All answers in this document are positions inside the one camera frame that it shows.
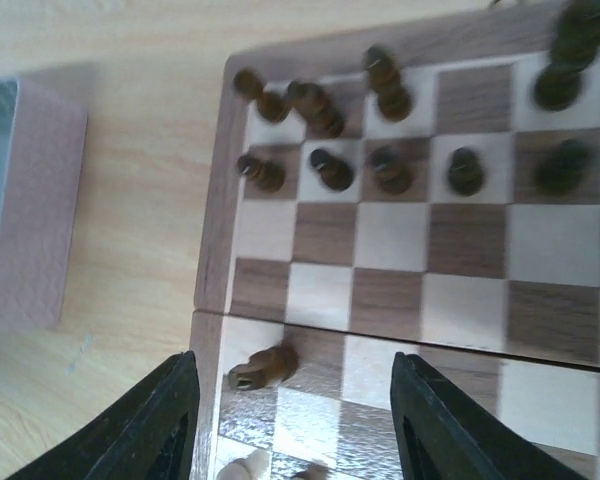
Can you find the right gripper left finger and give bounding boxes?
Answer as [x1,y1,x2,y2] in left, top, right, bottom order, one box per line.
[10,350,199,479]

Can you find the left metal tin tray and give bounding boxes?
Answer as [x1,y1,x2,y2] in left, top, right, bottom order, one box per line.
[0,77,87,332]

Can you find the white chess piece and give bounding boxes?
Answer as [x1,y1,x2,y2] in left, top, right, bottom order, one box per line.
[216,449,269,480]

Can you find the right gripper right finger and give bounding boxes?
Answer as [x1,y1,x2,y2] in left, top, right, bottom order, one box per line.
[390,352,580,480]

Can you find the dark pawn chess piece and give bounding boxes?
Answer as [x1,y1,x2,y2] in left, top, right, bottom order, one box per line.
[236,154,286,193]
[309,148,354,192]
[534,139,590,196]
[447,147,485,196]

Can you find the dark tall chess piece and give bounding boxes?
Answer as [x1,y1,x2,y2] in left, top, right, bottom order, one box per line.
[533,1,600,112]

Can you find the dark knight chess piece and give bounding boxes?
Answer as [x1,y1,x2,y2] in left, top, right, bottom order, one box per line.
[227,343,298,391]

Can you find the wooden chess board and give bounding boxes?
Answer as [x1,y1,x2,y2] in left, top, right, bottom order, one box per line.
[191,1,600,479]

